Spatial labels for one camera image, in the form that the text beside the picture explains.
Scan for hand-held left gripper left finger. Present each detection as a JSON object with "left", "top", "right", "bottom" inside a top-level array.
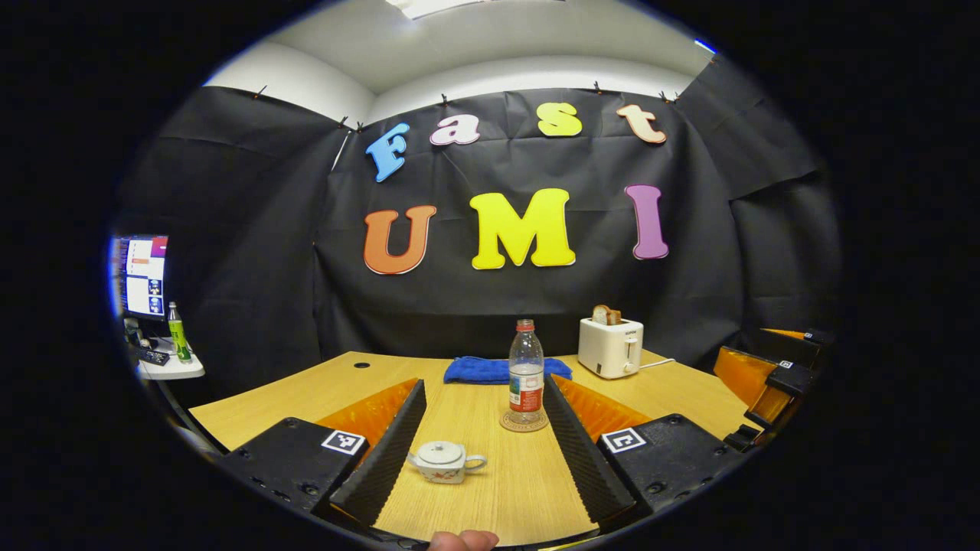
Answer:
[{"left": 222, "top": 377, "right": 428, "bottom": 529}]

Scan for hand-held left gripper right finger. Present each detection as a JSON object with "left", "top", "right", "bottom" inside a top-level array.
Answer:
[{"left": 542, "top": 373, "right": 747, "bottom": 534}]

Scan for white teacup lid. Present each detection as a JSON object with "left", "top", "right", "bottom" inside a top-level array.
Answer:
[{"left": 417, "top": 442, "right": 466, "bottom": 465}]

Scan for white floral teacup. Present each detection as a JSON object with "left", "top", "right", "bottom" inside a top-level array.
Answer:
[{"left": 406, "top": 442, "right": 488, "bottom": 484}]

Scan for round brown coaster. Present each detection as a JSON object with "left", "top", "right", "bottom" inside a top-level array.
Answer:
[{"left": 500, "top": 411, "right": 550, "bottom": 433}]

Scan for clear plastic water bottle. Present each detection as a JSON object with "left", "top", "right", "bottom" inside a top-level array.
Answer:
[{"left": 508, "top": 319, "right": 546, "bottom": 426}]

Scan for green drink bottle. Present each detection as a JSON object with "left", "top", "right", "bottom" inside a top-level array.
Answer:
[{"left": 168, "top": 302, "right": 192, "bottom": 364}]

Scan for white toaster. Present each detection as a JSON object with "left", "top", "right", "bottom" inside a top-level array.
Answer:
[{"left": 577, "top": 317, "right": 645, "bottom": 380}]

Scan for blue cloth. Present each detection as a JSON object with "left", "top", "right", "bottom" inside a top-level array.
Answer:
[{"left": 443, "top": 356, "right": 573, "bottom": 385}]

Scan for black backdrop cloth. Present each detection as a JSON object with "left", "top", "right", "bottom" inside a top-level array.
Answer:
[{"left": 115, "top": 57, "right": 843, "bottom": 383}]

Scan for white side table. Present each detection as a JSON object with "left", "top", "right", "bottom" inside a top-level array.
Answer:
[{"left": 136, "top": 337, "right": 206, "bottom": 381}]

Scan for computer monitor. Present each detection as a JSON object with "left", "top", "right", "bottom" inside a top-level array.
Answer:
[{"left": 115, "top": 235, "right": 169, "bottom": 321}]

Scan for ceiling light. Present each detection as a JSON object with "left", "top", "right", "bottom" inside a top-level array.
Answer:
[{"left": 387, "top": 0, "right": 491, "bottom": 20}]

